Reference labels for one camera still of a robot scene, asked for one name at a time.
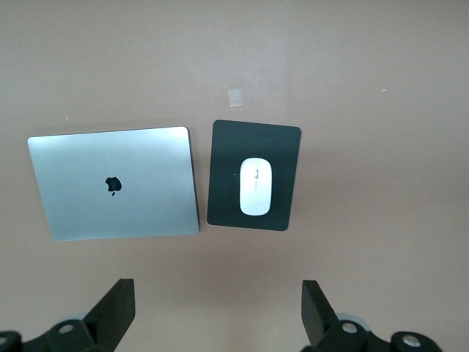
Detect black mouse pad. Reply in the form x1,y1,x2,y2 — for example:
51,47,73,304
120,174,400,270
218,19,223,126
206,119,303,232

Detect silver apple laptop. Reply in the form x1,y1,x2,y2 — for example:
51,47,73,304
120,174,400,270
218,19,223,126
26,125,201,243

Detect white computer mouse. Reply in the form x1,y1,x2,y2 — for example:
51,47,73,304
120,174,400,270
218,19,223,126
239,157,273,217

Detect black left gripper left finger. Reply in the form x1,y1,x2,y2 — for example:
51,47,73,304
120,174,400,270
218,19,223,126
0,278,137,352

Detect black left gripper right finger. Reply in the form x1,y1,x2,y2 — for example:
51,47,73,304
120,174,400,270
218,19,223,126
300,279,446,352

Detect small clear tape piece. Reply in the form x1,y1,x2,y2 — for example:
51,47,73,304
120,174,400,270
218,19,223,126
227,88,244,109

